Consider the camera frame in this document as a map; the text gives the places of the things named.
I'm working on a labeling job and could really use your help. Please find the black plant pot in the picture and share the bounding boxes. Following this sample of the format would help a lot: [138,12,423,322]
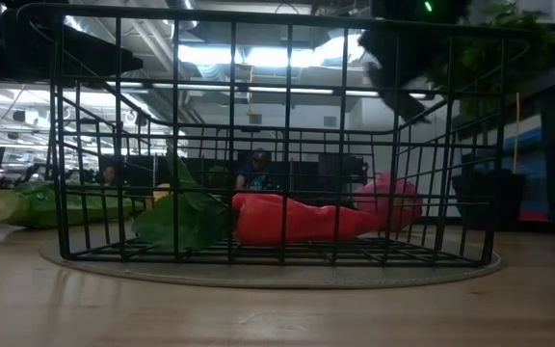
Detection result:
[452,171,528,230]

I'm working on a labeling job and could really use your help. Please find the grey round placemat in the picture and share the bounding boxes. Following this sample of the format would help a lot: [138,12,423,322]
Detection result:
[39,243,504,290]

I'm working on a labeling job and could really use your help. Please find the green romaine lettuce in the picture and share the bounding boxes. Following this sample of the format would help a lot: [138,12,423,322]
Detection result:
[0,180,146,229]

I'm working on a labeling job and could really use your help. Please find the black wire basket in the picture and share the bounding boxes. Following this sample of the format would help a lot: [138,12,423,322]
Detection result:
[16,2,534,268]

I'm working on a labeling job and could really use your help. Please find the pink dragon fruit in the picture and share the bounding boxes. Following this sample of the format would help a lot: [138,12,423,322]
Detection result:
[354,171,424,232]

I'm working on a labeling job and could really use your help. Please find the dark green leaf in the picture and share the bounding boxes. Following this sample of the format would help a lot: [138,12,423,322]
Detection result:
[131,153,233,252]

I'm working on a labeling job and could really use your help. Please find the red long pepper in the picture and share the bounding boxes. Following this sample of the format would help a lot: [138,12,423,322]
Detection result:
[231,192,380,247]

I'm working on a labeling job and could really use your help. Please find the person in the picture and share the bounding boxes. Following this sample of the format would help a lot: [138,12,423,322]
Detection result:
[235,148,278,192]
[101,164,119,187]

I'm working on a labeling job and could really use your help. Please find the green leafy plant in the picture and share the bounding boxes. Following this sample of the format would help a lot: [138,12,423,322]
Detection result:
[424,0,555,120]

